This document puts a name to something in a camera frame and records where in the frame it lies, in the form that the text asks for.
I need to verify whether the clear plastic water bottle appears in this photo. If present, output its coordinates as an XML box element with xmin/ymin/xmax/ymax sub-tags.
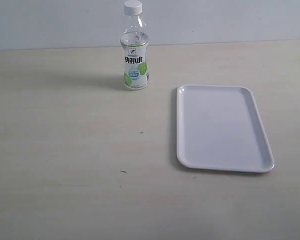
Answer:
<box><xmin>120</xmin><ymin>14</ymin><xmax>150</xmax><ymax>90</ymax></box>

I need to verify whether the white bottle cap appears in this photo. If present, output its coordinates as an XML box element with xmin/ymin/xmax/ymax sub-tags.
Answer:
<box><xmin>123</xmin><ymin>0</ymin><xmax>143</xmax><ymax>16</ymax></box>

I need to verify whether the white plastic tray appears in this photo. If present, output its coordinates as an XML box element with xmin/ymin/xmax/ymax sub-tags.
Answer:
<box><xmin>176</xmin><ymin>84</ymin><xmax>275</xmax><ymax>174</ymax></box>

